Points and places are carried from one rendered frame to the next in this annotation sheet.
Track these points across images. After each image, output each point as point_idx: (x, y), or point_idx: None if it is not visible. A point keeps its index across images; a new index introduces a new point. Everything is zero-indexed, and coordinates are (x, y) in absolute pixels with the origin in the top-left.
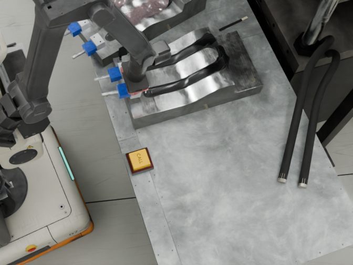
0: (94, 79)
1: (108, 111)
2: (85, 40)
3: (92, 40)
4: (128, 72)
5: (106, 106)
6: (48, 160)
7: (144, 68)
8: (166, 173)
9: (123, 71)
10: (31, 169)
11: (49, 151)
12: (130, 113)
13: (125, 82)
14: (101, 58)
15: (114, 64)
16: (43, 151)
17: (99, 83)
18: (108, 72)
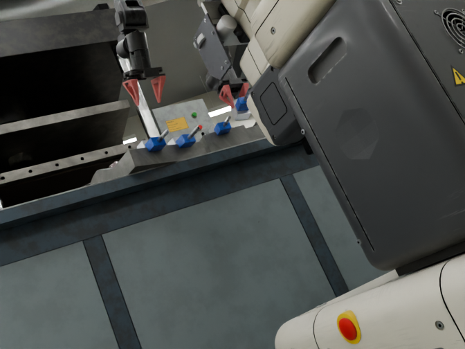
0: (229, 115)
1: (263, 138)
2: (172, 149)
3: (177, 137)
4: (231, 71)
5: (258, 143)
6: (367, 282)
7: (230, 58)
8: None
9: (229, 79)
10: (395, 271)
11: (351, 290)
12: (264, 136)
13: (238, 82)
14: (200, 142)
15: (209, 138)
16: (353, 289)
17: (228, 156)
18: (221, 122)
